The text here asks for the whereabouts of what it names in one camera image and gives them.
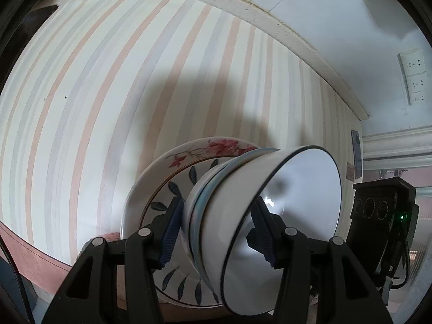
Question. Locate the white plate pink flowers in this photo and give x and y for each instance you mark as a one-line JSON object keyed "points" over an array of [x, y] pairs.
{"points": [[174, 174]]}

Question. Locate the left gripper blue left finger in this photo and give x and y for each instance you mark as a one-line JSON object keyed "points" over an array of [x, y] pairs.
{"points": [[166, 229]]}

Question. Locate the blue card on table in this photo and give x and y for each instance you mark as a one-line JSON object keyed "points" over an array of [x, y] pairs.
{"points": [[357, 153]]}

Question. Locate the white bowl red flowers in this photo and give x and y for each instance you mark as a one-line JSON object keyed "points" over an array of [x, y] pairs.
{"points": [[191, 203]]}

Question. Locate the white bowl dark rim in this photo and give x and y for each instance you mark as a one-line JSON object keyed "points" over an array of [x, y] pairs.
{"points": [[303, 186]]}

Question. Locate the white bowl blue pattern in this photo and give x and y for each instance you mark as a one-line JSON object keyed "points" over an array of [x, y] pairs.
{"points": [[204, 204]]}

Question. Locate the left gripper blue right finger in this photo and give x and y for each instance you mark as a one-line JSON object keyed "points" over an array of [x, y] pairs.
{"points": [[267, 235]]}

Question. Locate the black camera box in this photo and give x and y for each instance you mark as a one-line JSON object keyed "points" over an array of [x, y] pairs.
{"points": [[384, 218]]}

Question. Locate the small brown card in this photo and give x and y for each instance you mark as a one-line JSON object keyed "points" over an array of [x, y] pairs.
{"points": [[350, 172]]}

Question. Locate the white wall power outlet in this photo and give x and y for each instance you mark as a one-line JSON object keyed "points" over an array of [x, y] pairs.
{"points": [[414, 73]]}

